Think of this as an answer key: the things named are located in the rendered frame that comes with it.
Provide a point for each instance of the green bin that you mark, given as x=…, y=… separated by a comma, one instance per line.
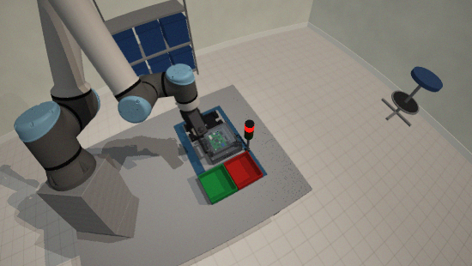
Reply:
x=217, y=183

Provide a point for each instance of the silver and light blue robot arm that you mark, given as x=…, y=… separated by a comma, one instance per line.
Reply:
x=50, y=129

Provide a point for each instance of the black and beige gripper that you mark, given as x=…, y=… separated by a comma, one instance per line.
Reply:
x=189, y=127

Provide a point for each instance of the red bin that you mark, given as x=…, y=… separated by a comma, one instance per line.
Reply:
x=243, y=170

